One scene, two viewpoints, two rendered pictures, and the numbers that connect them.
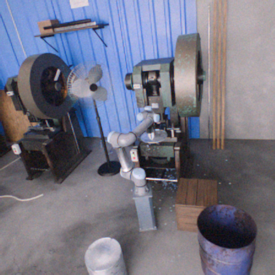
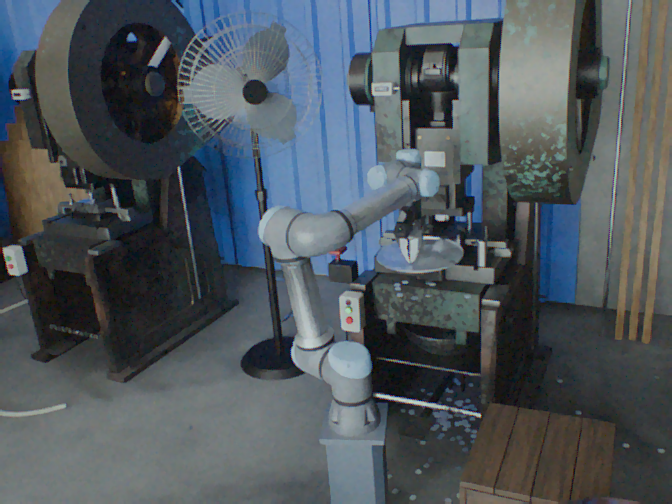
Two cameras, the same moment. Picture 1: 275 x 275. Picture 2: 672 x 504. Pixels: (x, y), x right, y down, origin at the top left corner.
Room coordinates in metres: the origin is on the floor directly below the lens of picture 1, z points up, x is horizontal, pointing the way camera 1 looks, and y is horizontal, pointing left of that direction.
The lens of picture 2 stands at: (0.18, -0.11, 1.59)
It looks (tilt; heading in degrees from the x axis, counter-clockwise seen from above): 20 degrees down; 5
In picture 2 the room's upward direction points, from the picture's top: 5 degrees counter-clockwise
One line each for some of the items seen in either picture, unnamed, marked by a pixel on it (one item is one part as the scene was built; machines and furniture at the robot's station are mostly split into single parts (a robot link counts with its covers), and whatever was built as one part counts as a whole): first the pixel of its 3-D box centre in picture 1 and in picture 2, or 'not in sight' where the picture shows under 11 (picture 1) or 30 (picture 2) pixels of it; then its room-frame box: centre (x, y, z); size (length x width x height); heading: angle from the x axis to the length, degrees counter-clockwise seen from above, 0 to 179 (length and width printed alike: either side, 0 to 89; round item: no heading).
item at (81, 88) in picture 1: (107, 111); (294, 181); (3.31, 0.35, 0.80); 1.24 x 0.65 x 1.59; 158
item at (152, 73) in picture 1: (154, 85); (441, 94); (2.53, -0.30, 1.27); 0.21 x 0.12 x 0.34; 158
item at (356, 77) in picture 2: (133, 82); (376, 83); (2.64, -0.08, 1.31); 0.22 x 0.12 x 0.22; 158
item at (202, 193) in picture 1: (197, 204); (539, 499); (1.79, -0.51, 0.18); 0.40 x 0.38 x 0.35; 160
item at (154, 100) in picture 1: (156, 106); (438, 163); (2.49, -0.29, 1.04); 0.17 x 0.15 x 0.30; 158
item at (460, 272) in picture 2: (160, 133); (443, 255); (2.53, -0.30, 0.68); 0.45 x 0.30 x 0.06; 68
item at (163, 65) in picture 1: (161, 116); (454, 205); (2.66, -0.36, 0.83); 0.79 x 0.43 x 1.34; 158
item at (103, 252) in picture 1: (102, 253); not in sight; (1.28, 0.41, 0.33); 0.29 x 0.29 x 0.01
